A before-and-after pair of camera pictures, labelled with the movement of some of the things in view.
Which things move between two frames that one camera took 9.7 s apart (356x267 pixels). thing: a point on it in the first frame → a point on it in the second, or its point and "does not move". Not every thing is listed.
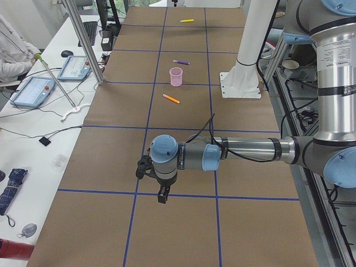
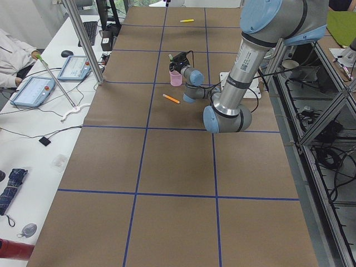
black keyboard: (90, 27) does not move
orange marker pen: (171, 98) does not move
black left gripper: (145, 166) → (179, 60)
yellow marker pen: (185, 20) does not move
